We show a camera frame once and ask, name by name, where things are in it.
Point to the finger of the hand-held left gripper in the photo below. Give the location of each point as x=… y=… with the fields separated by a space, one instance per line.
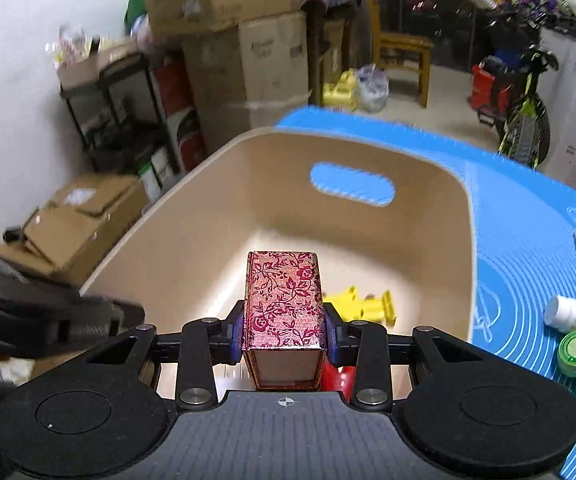
x=108 y=316

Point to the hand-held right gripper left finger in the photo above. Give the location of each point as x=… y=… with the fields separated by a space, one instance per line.
x=238 y=332

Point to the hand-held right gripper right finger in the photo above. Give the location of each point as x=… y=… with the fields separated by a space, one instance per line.
x=332 y=334

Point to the yellow plastic toy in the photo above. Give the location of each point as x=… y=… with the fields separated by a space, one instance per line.
x=357 y=305

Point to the red floral patterned box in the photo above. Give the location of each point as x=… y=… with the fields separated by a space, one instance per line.
x=283 y=305

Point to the beige plastic storage bin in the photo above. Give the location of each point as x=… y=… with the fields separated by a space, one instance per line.
x=208 y=220

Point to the torn cardboard box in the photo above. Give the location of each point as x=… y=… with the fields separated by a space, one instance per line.
x=73 y=225

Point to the black shelf cart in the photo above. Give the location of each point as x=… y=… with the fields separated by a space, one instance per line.
x=118 y=125

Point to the red and white carton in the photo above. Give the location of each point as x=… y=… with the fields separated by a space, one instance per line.
x=188 y=140

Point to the blue silicone baking mat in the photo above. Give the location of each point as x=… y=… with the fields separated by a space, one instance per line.
x=517 y=270

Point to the taped cardboard box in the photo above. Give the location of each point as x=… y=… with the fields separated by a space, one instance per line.
x=248 y=125

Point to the small white bottle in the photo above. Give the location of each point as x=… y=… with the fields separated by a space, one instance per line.
x=567 y=313

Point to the low cardboard box with clutter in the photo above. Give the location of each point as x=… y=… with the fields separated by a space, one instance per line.
x=88 y=67

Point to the yellow toy truck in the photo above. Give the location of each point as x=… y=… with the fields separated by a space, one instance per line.
x=340 y=91

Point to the clear plastic bag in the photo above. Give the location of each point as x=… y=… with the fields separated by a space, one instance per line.
x=372 y=87

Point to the large plain cardboard box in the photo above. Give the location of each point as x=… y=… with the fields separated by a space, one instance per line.
x=263 y=55

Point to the green and black bicycle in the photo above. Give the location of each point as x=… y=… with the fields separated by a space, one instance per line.
x=525 y=120

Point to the wooden chair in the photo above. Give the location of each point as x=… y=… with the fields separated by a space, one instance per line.
x=405 y=45

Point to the green cloth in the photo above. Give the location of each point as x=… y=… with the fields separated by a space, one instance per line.
x=135 y=10

